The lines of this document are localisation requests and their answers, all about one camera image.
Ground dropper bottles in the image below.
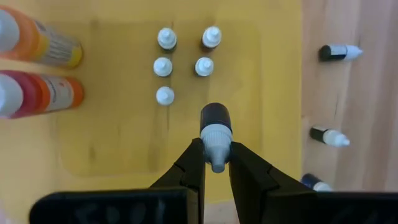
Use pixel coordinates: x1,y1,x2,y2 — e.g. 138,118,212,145
155,86,175,106

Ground small bright green dropper bottle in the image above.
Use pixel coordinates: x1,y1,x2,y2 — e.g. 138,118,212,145
309,125,351,148

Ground yellow translucent plastic bin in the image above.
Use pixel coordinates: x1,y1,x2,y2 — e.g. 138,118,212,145
0,0,304,206

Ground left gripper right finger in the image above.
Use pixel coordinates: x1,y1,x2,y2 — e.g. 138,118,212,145
229,141,317,224

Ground red-orange squeeze bottle orange tip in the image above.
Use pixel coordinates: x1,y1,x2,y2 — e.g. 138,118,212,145
0,70,85,119

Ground small dark blue dropper bottle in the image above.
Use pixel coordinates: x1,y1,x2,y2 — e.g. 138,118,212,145
199,102,234,174

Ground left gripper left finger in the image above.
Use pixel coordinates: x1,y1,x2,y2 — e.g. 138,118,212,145
149,138,206,224

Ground yellow squeeze bottle yellow tip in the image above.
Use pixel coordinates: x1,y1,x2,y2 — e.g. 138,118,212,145
0,4,84,70

